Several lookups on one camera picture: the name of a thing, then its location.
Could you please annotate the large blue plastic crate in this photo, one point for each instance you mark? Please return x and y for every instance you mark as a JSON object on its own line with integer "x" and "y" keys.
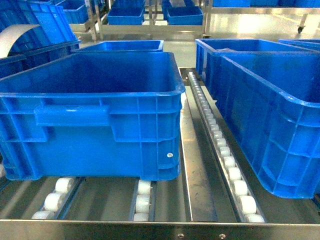
{"x": 93, "y": 114}

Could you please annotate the stainless steel shelf rack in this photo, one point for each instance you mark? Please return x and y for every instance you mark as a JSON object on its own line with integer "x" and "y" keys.
{"x": 197, "y": 205}

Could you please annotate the blue crate on right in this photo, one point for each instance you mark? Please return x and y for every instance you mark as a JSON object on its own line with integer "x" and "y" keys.
{"x": 271, "y": 104}

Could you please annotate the blue bin behind crate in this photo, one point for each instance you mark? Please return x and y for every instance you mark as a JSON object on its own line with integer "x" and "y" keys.
{"x": 124, "y": 46}

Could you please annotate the white roller track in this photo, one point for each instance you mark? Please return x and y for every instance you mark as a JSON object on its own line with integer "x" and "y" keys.
{"x": 244, "y": 202}

